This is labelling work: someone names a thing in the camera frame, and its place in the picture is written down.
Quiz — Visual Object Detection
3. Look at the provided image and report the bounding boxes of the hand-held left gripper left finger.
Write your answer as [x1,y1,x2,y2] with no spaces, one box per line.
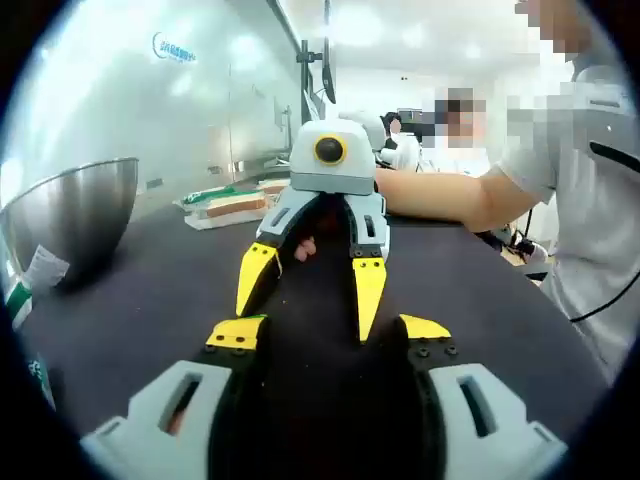
[81,313,272,480]

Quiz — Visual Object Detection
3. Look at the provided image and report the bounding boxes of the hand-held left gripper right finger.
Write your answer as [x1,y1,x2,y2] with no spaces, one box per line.
[396,313,570,480]

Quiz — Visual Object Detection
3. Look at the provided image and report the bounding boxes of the packaged sliced bread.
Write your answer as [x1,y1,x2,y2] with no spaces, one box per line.
[181,183,272,232]
[256,178,292,200]

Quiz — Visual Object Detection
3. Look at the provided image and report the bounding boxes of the green and white package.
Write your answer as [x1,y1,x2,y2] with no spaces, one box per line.
[3,278,35,329]

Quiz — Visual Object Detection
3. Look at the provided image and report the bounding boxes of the black monitor stand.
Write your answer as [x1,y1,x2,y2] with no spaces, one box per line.
[295,38,326,122]

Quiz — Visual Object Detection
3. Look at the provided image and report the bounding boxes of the black cabled device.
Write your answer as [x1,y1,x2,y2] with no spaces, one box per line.
[492,223,550,264]

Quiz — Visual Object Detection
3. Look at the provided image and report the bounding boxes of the person's right hand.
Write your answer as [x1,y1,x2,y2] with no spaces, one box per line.
[294,235,318,263]

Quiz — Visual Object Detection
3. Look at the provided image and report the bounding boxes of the stainless steel bowl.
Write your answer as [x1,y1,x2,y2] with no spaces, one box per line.
[0,156,141,292]

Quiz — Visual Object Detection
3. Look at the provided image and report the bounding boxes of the black table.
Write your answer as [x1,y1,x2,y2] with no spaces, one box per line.
[19,197,617,480]

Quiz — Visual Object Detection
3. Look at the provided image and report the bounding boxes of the black monitor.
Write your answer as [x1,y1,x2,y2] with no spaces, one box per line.
[321,0,338,105]

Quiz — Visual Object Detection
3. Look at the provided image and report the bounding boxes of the black cable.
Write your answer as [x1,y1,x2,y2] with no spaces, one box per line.
[568,271,640,324]

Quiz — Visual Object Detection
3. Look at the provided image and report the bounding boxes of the small packet at left edge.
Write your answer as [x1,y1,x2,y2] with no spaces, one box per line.
[21,243,70,292]

